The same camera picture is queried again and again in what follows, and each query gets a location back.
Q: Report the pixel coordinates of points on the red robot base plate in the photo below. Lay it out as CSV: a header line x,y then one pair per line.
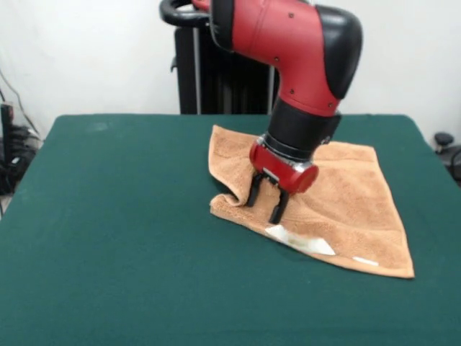
x,y
201,3

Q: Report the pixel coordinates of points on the dark green table cloth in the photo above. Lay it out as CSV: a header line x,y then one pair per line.
x,y
108,252

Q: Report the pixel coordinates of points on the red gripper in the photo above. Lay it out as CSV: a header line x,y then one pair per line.
x,y
281,171

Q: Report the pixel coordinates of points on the tan terry towel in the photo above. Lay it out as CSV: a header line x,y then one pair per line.
x,y
353,202

